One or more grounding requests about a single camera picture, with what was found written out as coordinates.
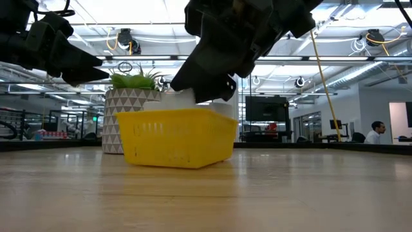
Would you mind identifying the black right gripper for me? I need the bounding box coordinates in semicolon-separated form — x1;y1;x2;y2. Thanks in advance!
169;0;324;104

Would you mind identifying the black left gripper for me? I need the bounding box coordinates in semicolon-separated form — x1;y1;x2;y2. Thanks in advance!
0;0;110;87

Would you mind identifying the yellow plastic basket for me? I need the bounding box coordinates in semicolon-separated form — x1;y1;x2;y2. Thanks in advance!
115;108;239;169

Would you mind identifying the green succulent plant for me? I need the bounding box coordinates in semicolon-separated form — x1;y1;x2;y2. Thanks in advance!
109;66;168;91

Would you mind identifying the black monitor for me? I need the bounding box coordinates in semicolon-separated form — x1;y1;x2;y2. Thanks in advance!
245;95;290;122

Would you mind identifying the triangle-patterned plant pot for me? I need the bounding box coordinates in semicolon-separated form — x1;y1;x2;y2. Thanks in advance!
101;88;162;155

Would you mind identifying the red white packages row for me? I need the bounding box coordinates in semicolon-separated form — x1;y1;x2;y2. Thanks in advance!
38;130;68;140

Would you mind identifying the black office chair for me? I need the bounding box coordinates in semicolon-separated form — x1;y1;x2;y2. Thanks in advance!
351;131;366;144

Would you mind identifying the person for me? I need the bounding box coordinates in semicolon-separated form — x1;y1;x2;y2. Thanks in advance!
364;121;387;145

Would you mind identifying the black ceiling cable reel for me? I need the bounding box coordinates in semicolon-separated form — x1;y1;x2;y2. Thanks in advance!
116;28;142;55
366;28;382;48

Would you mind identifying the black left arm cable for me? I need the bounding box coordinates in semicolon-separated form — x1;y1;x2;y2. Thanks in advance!
33;0;75;17

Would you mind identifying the yellow hanging cable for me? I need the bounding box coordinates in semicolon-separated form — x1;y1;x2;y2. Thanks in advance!
309;30;342;142

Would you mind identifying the black hanging cable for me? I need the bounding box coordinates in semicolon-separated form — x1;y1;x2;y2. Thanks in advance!
394;0;412;28

